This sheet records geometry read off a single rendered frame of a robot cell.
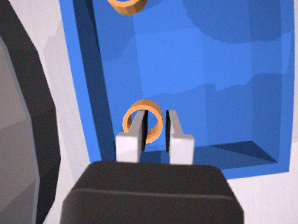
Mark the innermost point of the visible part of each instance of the blue open crate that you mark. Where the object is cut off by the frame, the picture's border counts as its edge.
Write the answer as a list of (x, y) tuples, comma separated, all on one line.
[(227, 67)]

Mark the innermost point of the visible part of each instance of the grey round turning table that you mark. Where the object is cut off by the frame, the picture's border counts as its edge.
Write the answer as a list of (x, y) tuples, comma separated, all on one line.
[(29, 143)]

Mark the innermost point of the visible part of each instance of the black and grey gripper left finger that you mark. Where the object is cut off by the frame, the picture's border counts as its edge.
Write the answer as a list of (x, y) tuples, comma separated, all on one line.
[(130, 144)]

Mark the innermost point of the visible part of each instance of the bronze bushing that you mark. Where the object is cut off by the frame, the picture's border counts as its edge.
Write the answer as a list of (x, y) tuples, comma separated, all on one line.
[(153, 133), (128, 8)]

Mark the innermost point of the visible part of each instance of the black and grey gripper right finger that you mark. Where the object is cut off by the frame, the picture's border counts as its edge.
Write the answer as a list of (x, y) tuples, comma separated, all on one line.
[(180, 146)]

